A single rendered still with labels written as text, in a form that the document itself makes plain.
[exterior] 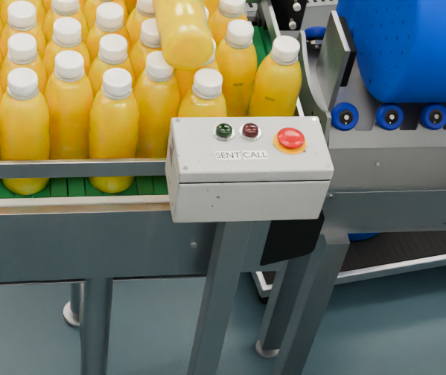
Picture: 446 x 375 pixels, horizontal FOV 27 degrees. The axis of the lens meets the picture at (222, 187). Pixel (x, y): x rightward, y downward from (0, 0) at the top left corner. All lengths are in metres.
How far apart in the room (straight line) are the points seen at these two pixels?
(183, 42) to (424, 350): 1.39
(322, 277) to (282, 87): 0.55
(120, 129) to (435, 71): 0.47
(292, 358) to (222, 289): 0.67
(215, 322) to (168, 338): 0.83
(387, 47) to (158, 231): 0.45
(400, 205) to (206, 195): 0.56
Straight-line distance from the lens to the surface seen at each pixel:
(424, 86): 1.43
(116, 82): 1.26
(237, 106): 1.44
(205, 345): 1.54
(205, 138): 1.20
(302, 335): 1.99
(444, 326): 2.51
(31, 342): 2.30
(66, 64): 1.28
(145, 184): 1.40
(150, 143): 1.36
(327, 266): 1.80
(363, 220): 1.72
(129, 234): 1.41
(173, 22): 1.27
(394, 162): 1.56
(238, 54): 1.38
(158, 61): 1.30
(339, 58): 1.48
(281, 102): 1.39
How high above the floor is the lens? 1.94
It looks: 47 degrees down
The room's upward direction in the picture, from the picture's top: 11 degrees clockwise
